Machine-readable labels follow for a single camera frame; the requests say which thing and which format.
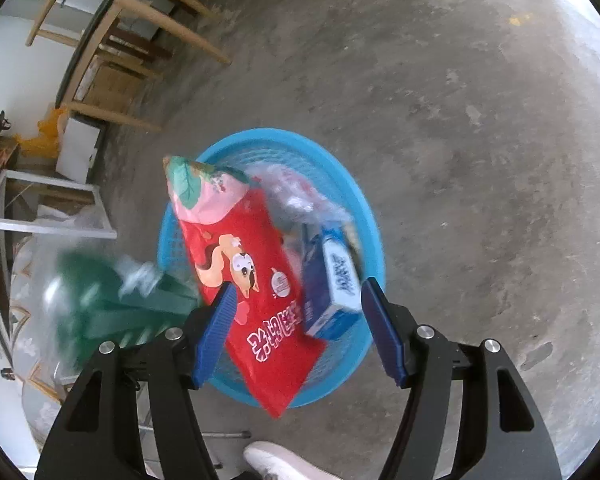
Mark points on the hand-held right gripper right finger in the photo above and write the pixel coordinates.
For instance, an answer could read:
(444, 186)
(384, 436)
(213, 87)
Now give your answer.
(385, 335)

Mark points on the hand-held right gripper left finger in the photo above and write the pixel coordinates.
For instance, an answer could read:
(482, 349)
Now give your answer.
(215, 335)

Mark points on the red snack bag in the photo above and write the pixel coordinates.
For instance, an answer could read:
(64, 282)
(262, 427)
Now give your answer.
(250, 270)

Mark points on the blue white toothpaste box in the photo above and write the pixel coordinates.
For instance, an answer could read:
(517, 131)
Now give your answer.
(330, 280)

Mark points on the green label plastic bottle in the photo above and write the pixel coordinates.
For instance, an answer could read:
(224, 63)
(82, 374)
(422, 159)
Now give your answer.
(110, 290)

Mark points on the clear pink plastic bag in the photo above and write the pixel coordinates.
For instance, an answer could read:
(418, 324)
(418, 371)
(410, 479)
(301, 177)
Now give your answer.
(300, 195)

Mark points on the blue plastic wastebasket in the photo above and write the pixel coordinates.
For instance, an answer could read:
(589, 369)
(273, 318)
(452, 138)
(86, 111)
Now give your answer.
(260, 136)

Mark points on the table with fruit-pattern cloth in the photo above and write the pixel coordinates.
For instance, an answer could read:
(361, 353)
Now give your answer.
(35, 410)

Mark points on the person's white shoe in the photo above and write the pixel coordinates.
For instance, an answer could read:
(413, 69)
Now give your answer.
(280, 462)

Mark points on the white side table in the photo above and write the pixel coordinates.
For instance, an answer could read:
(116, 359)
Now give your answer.
(55, 226)

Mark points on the yellow plastic bag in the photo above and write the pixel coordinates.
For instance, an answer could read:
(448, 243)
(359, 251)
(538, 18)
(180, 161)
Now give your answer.
(42, 135)

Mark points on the cardboard box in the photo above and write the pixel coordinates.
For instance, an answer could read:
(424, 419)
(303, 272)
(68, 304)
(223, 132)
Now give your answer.
(107, 85)

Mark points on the dark wooden stool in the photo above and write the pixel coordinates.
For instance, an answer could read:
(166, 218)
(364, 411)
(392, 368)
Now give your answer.
(130, 44)

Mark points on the wooden chair with armrests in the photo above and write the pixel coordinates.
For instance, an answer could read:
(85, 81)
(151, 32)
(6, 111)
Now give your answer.
(130, 15)

